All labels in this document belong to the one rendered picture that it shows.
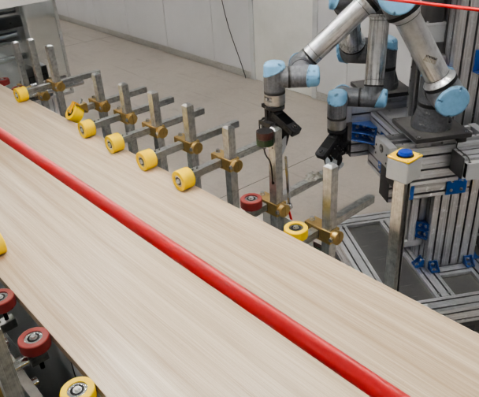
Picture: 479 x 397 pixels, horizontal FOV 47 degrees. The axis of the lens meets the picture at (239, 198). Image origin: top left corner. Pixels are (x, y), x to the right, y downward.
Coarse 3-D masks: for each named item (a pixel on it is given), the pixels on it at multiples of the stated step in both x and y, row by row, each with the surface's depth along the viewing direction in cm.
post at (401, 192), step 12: (396, 192) 159; (408, 192) 158; (396, 204) 160; (408, 204) 161; (396, 216) 162; (396, 228) 164; (396, 240) 166; (396, 252) 167; (396, 264) 170; (384, 276) 175; (396, 276) 173; (396, 288) 176
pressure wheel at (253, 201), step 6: (240, 198) 201; (246, 198) 201; (252, 198) 200; (258, 198) 200; (240, 204) 201; (246, 204) 198; (252, 204) 197; (258, 204) 199; (246, 210) 199; (252, 210) 199
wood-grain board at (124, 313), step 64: (64, 128) 271; (0, 192) 217; (64, 192) 214; (128, 192) 211; (192, 192) 208; (0, 256) 178; (64, 256) 176; (128, 256) 174; (256, 256) 171; (320, 256) 169; (64, 320) 150; (128, 320) 149; (192, 320) 147; (256, 320) 146; (320, 320) 145; (384, 320) 143; (448, 320) 142; (128, 384) 129; (192, 384) 128; (256, 384) 127; (320, 384) 126; (448, 384) 124
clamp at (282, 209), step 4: (264, 196) 208; (268, 196) 208; (264, 200) 206; (268, 200) 206; (268, 204) 205; (272, 204) 203; (280, 204) 203; (284, 204) 203; (268, 208) 206; (272, 208) 204; (276, 208) 203; (280, 208) 202; (284, 208) 202; (288, 208) 204; (268, 212) 207; (272, 212) 205; (276, 212) 202; (280, 212) 202; (284, 212) 203; (288, 212) 205; (276, 216) 204; (280, 216) 203; (284, 216) 204
